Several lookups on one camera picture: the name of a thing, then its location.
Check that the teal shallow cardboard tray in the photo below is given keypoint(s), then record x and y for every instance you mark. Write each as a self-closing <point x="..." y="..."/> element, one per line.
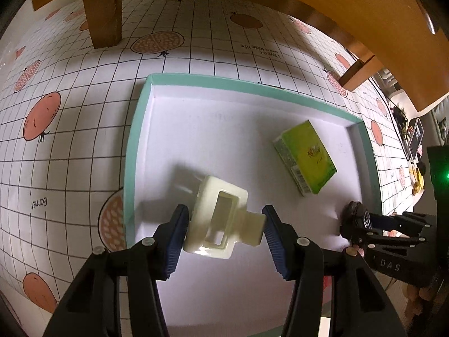
<point x="228" y="130"/>

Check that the green tissue pack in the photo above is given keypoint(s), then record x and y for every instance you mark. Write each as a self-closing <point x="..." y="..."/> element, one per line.
<point x="308" y="158"/>

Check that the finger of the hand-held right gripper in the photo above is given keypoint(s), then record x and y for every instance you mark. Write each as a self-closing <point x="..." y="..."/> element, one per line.
<point x="386" y="242"/>
<point x="403" y="223"/>

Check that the yellow plastic toy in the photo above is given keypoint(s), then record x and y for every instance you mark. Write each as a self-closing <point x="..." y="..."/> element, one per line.
<point x="417" y="179"/>

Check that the person's right hand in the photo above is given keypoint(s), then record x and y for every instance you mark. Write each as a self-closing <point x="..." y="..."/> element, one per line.
<point x="414" y="302"/>

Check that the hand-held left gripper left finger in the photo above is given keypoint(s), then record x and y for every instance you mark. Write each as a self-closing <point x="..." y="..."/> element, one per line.
<point x="175" y="242"/>

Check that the smartphone on stand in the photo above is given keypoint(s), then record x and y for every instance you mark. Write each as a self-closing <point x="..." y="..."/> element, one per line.
<point x="416" y="137"/>

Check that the wooden nightstand cabinet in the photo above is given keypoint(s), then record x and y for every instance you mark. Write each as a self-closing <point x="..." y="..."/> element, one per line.
<point x="101" y="14"/>

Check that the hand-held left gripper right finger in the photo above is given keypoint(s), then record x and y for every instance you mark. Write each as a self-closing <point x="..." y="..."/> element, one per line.
<point x="277" y="242"/>

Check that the cream hair claw clip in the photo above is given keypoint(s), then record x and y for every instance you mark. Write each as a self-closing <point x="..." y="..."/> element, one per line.
<point x="217" y="217"/>

